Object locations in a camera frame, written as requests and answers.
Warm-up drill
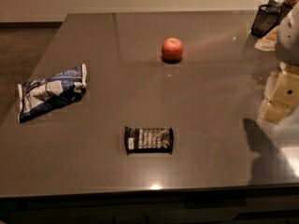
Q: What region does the pale snack packet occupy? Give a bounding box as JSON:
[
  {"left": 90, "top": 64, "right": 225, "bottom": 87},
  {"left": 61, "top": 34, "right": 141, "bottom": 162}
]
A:
[{"left": 254, "top": 26, "right": 279, "bottom": 51}]

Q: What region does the black rxbar chocolate bar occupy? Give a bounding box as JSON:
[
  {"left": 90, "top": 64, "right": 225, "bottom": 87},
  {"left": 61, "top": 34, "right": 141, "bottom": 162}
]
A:
[{"left": 124, "top": 127, "right": 174, "bottom": 155}]

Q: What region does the black mesh cup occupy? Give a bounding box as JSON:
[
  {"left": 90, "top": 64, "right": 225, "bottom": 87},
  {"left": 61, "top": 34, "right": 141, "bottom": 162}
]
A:
[{"left": 251, "top": 5, "right": 281, "bottom": 37}]

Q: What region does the blue white chip bag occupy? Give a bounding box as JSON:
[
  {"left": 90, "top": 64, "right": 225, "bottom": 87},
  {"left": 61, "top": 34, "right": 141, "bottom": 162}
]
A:
[{"left": 18, "top": 63, "right": 87, "bottom": 123}]

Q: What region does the red apple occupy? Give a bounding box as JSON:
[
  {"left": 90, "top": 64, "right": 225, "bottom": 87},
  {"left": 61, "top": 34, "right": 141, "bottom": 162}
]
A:
[{"left": 161, "top": 37, "right": 183, "bottom": 62}]

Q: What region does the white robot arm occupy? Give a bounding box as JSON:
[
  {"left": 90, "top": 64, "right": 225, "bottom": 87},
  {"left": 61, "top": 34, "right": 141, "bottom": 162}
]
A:
[{"left": 260, "top": 4, "right": 299, "bottom": 123}]

